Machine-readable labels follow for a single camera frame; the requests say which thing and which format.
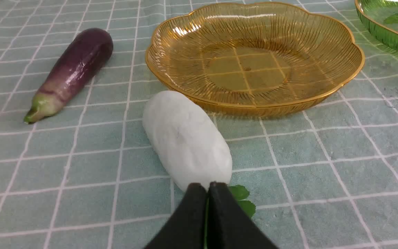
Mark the amber plastic plate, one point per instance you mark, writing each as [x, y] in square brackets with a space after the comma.
[265, 59]

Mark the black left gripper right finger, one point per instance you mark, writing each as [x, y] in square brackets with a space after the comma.
[228, 226]

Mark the green checkered tablecloth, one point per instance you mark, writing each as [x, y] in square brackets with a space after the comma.
[87, 178]

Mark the green plastic plate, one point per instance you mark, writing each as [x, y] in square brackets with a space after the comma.
[380, 18]

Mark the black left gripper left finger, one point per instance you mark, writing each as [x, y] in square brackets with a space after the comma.
[185, 228]

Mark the purple eggplant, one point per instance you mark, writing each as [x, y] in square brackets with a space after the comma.
[80, 62]

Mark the white radish with leaves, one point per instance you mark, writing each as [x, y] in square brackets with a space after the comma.
[189, 146]

